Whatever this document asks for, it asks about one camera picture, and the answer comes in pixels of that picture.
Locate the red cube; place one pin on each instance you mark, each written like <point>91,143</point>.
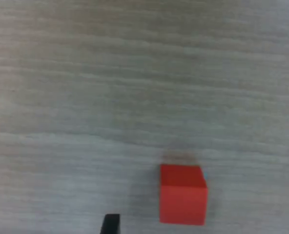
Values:
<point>183,202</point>

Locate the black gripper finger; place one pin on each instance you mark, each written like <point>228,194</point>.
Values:
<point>111,225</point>

